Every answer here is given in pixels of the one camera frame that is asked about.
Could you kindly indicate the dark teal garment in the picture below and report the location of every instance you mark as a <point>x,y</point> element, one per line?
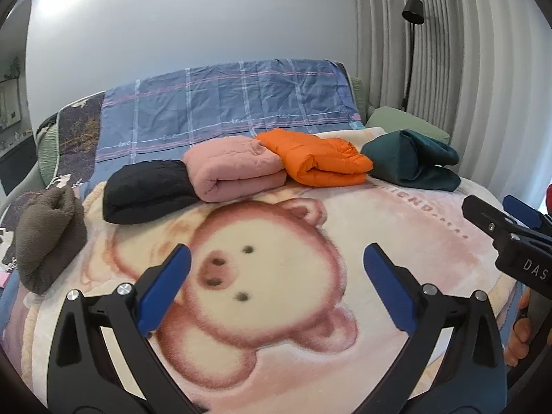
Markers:
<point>405,159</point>

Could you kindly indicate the green headboard cushion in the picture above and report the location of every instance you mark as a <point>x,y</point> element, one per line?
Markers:
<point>358,95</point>

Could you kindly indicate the person's right hand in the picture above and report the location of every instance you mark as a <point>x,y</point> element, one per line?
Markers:
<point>517,340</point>

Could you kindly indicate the bear printed blanket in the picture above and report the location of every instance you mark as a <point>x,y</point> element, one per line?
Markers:
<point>280,310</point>

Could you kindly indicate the dark grey cabinet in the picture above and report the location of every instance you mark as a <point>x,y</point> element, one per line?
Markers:
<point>17,159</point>

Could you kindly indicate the grey curtain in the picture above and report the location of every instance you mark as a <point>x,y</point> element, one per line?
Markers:
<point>474,73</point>

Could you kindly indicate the brown fleece garment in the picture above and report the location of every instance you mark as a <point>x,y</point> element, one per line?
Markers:
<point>47,237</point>

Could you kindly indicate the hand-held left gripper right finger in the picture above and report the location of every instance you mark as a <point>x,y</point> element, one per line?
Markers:
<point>388,284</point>

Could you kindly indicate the dark floral quilt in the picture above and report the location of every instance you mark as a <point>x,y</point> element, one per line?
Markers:
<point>77,138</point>

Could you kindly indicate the light blue bedsheet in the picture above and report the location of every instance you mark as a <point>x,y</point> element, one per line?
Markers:
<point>11,306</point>

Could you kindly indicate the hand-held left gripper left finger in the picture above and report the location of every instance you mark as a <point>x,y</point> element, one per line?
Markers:
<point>166,284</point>

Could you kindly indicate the blue plaid quilt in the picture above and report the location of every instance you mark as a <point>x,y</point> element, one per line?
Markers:
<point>215,99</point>

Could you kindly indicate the black floor lamp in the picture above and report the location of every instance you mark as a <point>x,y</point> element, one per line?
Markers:
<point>414,8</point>

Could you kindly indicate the person's red sweater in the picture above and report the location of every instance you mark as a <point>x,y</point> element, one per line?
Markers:
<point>548,198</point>

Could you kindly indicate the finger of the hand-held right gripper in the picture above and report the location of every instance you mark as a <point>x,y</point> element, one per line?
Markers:
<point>483,213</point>
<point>524,214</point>

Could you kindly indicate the potted plant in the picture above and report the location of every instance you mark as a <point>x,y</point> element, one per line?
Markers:
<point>12,69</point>

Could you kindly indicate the green pillow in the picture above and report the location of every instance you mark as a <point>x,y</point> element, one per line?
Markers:
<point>45,155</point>
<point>401,118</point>

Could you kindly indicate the orange puffer jacket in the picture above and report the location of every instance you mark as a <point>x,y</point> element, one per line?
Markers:
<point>319,159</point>

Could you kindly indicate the black garment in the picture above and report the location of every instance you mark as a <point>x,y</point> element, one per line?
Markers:
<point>146,189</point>

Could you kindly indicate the pink folded garment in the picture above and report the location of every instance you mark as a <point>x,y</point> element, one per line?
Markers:
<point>233,168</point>

